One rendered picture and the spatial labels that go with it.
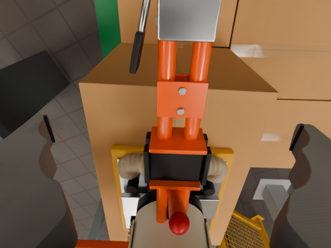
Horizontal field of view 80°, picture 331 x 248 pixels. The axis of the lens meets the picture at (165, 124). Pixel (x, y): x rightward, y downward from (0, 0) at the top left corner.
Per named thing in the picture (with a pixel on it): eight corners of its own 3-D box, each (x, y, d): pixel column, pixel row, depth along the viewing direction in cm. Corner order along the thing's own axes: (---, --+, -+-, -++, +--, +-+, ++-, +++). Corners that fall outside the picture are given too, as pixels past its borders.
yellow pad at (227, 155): (211, 228, 66) (214, 243, 62) (181, 227, 66) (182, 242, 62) (233, 148, 47) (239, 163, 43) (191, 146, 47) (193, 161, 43)
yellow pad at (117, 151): (153, 226, 66) (152, 241, 62) (123, 224, 66) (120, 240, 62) (153, 145, 47) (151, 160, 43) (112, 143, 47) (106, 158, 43)
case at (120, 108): (204, 166, 106) (220, 246, 72) (128, 162, 105) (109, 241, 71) (229, 47, 73) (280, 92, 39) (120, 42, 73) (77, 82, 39)
